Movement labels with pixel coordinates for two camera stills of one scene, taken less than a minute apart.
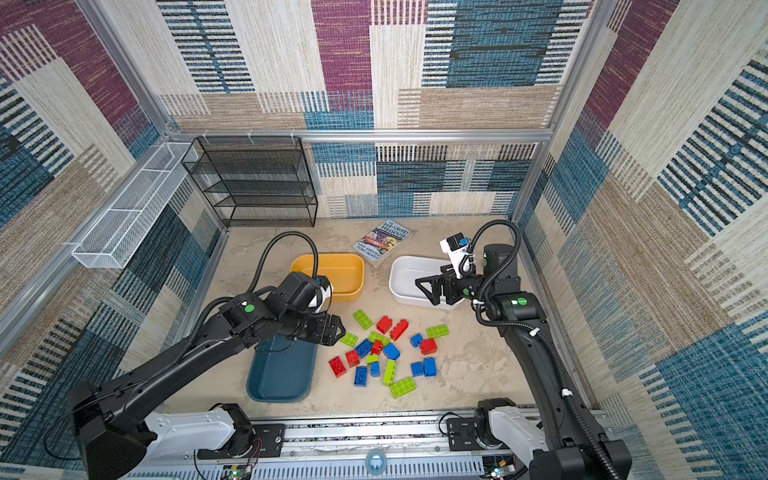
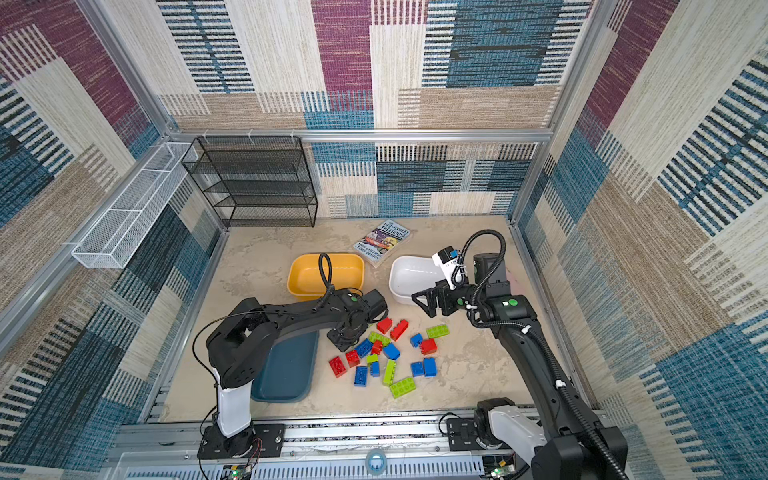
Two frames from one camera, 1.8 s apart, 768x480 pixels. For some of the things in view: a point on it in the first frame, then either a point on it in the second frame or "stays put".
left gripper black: [325, 337] to [341, 343]
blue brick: [361, 376] stays put
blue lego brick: [363, 348] stays put
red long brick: [337, 366] stays put
